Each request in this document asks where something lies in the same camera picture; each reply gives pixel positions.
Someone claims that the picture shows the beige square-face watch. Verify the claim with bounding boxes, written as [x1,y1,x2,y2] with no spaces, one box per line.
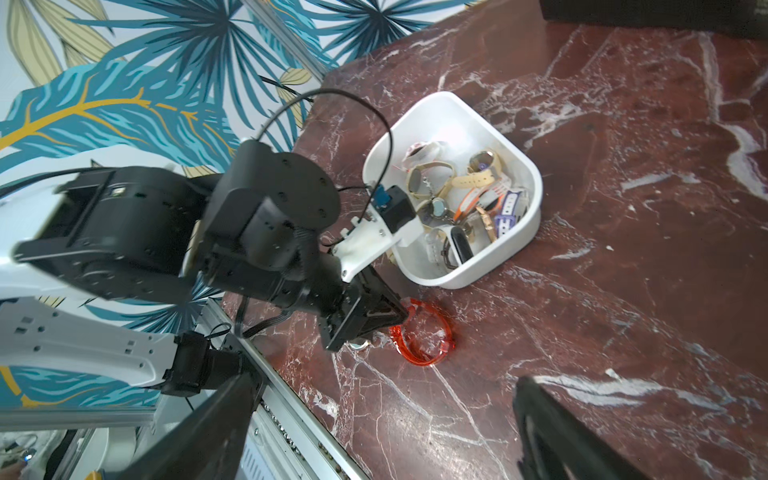
[451,150,507,189]

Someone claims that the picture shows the white fitness band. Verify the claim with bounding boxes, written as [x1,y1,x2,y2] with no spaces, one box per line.
[425,225,474,270]

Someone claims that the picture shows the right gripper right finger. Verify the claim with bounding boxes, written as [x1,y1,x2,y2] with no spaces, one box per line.
[513,376,647,479]

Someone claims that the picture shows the white orange watch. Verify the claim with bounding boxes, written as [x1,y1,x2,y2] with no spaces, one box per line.
[453,186,508,222]

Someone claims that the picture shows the yellow black plastic toolbox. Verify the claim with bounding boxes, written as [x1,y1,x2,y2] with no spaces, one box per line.
[539,0,767,40]

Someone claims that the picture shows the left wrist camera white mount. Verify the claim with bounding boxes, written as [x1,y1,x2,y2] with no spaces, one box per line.
[332,185,424,283]

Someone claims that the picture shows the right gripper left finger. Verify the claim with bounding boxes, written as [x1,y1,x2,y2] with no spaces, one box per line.
[106,374,264,480]

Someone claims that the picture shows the purple white watch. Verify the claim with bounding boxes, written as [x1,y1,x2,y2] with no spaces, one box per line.
[494,189,529,238]

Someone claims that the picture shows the white plastic storage tray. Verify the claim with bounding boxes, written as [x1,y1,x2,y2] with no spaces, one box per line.
[363,92,543,289]

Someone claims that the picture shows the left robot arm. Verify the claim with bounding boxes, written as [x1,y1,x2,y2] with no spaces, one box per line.
[1,140,408,397]

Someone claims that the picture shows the aluminium front rail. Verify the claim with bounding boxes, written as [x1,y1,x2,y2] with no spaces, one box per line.
[196,301,368,479]

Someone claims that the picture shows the pink white watch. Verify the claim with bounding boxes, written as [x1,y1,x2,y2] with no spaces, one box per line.
[398,141,447,172]

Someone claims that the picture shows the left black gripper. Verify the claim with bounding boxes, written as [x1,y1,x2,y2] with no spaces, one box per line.
[318,266,409,352]

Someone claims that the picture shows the brown leather gold watch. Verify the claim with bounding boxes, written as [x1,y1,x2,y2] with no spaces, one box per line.
[475,205,498,243]

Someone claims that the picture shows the red translucent watch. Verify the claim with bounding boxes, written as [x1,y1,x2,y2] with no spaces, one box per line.
[388,298,456,367]

